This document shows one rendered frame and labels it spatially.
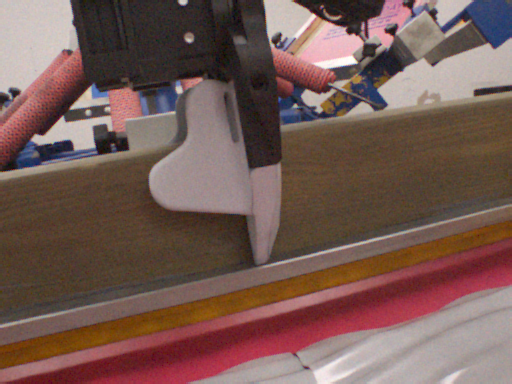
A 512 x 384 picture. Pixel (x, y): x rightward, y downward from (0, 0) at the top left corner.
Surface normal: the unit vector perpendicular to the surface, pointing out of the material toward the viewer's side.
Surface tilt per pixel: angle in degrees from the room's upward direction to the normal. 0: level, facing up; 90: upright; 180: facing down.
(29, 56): 90
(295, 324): 0
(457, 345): 33
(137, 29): 90
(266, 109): 104
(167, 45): 90
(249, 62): 82
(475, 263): 0
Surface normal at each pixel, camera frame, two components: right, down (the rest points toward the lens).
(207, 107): 0.25, 0.06
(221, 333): -0.14, -0.97
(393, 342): 0.14, -0.76
